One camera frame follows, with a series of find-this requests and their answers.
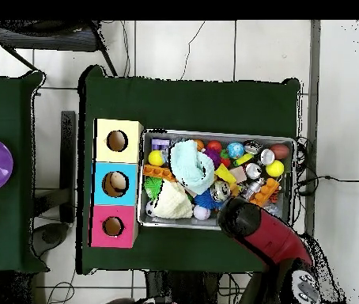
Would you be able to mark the silver mesh bin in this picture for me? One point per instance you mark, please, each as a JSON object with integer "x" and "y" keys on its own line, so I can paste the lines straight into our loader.
{"x": 173, "y": 221}

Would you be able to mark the orange toy basketball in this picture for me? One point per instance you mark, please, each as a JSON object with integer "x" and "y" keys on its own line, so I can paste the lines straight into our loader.
{"x": 199, "y": 144}

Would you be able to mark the purple spiky monster toy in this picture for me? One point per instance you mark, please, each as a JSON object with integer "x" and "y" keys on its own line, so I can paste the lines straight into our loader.
{"x": 212, "y": 155}

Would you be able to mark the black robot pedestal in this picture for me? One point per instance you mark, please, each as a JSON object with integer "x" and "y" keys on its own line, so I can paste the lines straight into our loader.
{"x": 182, "y": 288}

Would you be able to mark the orange wheeled toy brick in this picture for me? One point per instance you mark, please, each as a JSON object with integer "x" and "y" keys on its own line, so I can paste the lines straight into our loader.
{"x": 159, "y": 171}

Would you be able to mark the plain yellow ball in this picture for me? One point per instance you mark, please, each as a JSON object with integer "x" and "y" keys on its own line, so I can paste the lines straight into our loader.
{"x": 156, "y": 158}

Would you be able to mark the dark green table cloth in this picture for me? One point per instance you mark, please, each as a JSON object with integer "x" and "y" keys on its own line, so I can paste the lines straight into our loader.
{"x": 5, "y": 104}
{"x": 182, "y": 104}

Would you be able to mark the wooden box three holes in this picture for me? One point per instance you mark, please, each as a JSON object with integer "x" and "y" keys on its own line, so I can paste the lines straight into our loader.
{"x": 116, "y": 156}

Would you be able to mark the silver printed drink can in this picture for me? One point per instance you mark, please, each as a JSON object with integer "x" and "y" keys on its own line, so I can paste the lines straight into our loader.
{"x": 224, "y": 191}

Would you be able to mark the black chair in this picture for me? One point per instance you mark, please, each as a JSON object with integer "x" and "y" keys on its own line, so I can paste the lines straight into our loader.
{"x": 49, "y": 39}

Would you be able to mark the mint green cloth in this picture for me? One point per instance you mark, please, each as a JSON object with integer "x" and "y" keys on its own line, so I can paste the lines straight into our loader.
{"x": 189, "y": 167}

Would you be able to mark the orange studded toy brick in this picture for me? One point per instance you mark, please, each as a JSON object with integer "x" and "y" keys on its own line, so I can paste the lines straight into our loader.
{"x": 265, "y": 190}

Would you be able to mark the black upright panel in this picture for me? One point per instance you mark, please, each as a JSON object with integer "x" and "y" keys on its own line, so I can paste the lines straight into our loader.
{"x": 68, "y": 164}

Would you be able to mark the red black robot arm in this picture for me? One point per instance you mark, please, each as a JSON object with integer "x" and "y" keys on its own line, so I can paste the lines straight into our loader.
{"x": 271, "y": 234}

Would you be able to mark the cream knitted cloth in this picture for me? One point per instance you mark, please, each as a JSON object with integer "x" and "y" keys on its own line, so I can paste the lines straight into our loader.
{"x": 173, "y": 202}

